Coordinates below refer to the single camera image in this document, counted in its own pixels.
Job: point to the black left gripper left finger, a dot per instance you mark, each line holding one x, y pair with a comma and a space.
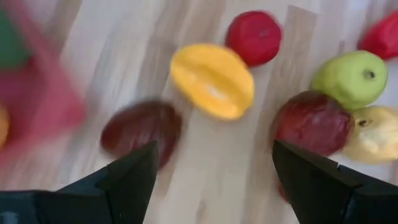
93, 199

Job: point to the red round fruit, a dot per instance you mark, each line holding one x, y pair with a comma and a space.
253, 37

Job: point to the green plastic bottle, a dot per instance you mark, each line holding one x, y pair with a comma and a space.
12, 43

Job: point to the pink plastic bin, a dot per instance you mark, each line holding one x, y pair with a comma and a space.
46, 102

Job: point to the dark red fruit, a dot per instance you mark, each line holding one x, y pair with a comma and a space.
311, 121
136, 124

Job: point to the yellow pear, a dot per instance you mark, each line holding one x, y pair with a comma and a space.
376, 137

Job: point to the green apple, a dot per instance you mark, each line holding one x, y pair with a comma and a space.
348, 77

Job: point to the red yellow mango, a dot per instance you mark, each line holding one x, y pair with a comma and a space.
382, 37

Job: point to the yellow halved fruit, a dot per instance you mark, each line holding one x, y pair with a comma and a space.
211, 81

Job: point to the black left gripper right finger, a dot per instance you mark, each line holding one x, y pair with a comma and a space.
326, 193

